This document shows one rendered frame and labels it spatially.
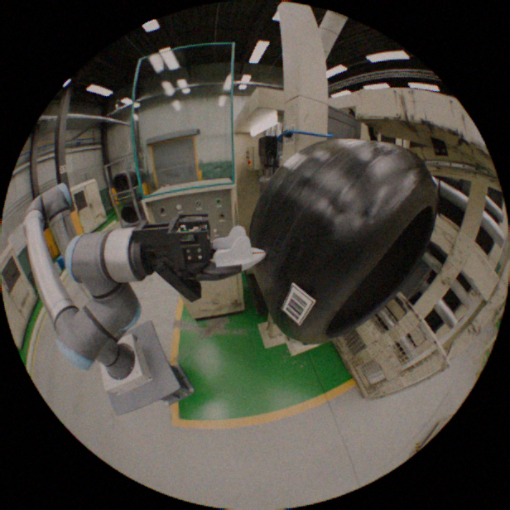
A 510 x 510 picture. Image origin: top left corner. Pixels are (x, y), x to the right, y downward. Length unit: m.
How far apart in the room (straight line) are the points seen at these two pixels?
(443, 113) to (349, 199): 0.52
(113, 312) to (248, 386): 1.22
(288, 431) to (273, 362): 0.64
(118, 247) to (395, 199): 0.36
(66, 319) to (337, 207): 0.48
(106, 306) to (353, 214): 0.43
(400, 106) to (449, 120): 0.19
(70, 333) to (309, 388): 1.46
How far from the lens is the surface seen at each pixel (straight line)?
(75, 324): 0.37
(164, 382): 0.93
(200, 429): 1.50
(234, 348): 1.49
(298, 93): 0.63
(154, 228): 0.22
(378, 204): 0.20
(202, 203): 0.93
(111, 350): 0.85
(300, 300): 0.21
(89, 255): 0.28
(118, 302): 0.35
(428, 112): 0.63
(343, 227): 0.18
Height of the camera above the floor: 1.41
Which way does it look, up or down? 36 degrees down
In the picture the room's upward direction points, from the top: straight up
